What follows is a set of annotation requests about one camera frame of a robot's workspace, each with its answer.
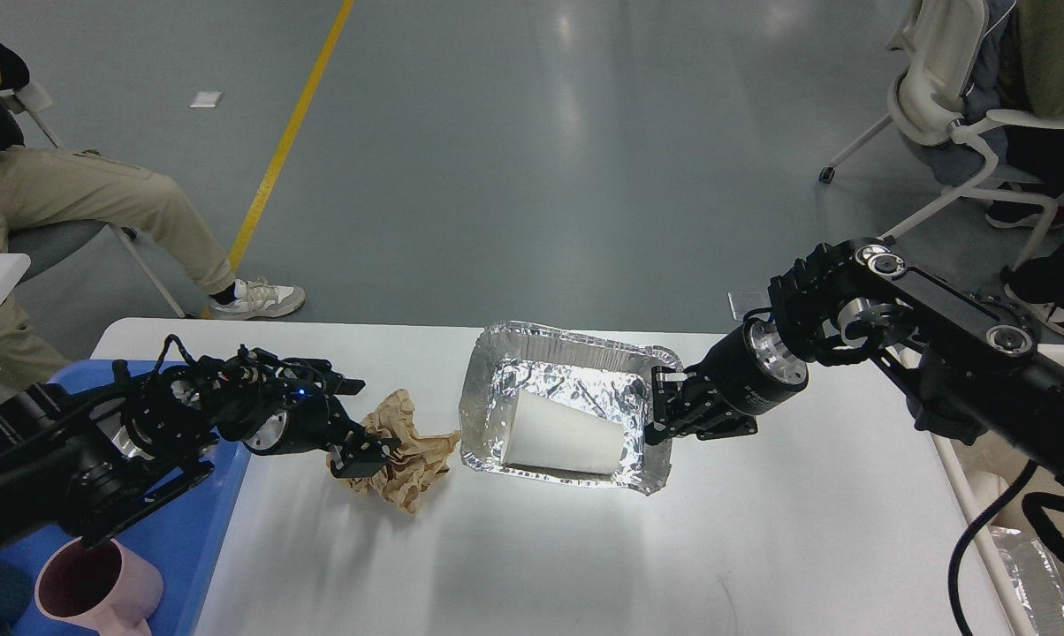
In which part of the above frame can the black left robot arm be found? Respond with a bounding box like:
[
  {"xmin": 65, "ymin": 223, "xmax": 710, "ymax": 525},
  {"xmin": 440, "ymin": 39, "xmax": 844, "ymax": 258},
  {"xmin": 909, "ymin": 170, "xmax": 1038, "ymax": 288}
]
[{"xmin": 0, "ymin": 335, "xmax": 401, "ymax": 550}]

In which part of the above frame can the brown paper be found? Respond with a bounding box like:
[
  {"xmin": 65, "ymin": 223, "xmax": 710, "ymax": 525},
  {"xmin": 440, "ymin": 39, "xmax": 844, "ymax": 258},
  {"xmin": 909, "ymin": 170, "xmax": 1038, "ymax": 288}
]
[{"xmin": 340, "ymin": 388, "xmax": 461, "ymax": 515}]

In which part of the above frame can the pink mug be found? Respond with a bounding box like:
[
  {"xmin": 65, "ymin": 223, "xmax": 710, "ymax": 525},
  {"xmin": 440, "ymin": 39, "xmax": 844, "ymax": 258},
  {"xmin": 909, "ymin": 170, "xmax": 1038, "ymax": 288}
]
[{"xmin": 34, "ymin": 539, "xmax": 164, "ymax": 635}]

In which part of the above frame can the aluminium foil tray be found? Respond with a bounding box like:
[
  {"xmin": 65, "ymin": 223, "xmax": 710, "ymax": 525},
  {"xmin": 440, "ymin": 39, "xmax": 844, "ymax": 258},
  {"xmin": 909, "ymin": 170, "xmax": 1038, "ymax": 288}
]
[{"xmin": 460, "ymin": 322, "xmax": 684, "ymax": 495}]

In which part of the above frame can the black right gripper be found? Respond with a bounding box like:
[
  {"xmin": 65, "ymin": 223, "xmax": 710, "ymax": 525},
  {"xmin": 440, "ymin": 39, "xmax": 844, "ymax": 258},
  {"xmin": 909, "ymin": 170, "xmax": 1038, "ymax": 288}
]
[{"xmin": 644, "ymin": 321, "xmax": 809, "ymax": 443}]

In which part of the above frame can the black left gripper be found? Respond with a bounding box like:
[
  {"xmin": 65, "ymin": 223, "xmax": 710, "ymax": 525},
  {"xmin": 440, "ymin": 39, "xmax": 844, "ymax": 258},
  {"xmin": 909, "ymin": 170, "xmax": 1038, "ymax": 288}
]
[{"xmin": 242, "ymin": 358, "xmax": 402, "ymax": 479}]

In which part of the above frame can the white office chair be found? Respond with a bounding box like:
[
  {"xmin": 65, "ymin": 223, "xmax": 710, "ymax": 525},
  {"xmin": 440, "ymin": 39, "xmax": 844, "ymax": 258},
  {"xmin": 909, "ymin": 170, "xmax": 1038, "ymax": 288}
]
[{"xmin": 818, "ymin": 1, "xmax": 1064, "ymax": 269}]

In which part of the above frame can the seated person olive jacket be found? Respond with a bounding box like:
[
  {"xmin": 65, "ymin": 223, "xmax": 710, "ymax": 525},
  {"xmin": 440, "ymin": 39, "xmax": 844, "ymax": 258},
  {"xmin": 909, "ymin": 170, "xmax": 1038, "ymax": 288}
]
[{"xmin": 998, "ymin": 1, "xmax": 1064, "ymax": 337}]

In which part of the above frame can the person in black shirt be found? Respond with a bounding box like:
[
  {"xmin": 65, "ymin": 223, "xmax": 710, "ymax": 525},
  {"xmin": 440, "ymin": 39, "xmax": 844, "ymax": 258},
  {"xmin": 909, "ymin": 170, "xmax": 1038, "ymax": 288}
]
[{"xmin": 0, "ymin": 19, "xmax": 307, "ymax": 394}]

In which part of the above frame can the crumpled foil in bin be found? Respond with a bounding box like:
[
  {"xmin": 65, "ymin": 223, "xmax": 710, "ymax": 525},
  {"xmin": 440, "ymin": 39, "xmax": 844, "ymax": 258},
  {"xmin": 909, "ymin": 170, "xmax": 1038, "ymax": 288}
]
[{"xmin": 990, "ymin": 525, "xmax": 1064, "ymax": 635}]

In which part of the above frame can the white paper cup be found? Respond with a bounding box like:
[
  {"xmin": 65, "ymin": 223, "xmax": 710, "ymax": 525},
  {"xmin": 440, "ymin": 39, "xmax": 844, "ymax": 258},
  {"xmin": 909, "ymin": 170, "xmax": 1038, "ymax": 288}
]
[{"xmin": 501, "ymin": 390, "xmax": 625, "ymax": 475}]

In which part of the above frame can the grey office chair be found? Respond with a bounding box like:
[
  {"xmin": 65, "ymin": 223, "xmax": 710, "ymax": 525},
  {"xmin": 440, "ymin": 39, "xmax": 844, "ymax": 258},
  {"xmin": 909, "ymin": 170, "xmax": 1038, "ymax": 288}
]
[{"xmin": 0, "ymin": 80, "xmax": 193, "ymax": 319}]

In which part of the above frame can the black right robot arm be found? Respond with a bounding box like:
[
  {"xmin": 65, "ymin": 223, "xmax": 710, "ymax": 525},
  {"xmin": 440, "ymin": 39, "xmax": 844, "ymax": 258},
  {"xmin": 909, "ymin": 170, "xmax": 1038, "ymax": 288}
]
[{"xmin": 644, "ymin": 238, "xmax": 1064, "ymax": 635}]

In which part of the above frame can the white cup in bin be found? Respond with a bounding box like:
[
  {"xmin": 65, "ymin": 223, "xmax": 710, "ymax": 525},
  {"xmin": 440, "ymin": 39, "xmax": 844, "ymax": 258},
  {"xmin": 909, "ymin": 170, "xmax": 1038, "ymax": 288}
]
[{"xmin": 967, "ymin": 470, "xmax": 1009, "ymax": 511}]

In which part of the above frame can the white plastic bin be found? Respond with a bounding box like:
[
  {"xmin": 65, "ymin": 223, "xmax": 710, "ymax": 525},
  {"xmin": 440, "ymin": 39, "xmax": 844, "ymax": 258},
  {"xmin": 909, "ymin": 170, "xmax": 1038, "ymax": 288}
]
[{"xmin": 925, "ymin": 342, "xmax": 1064, "ymax": 636}]

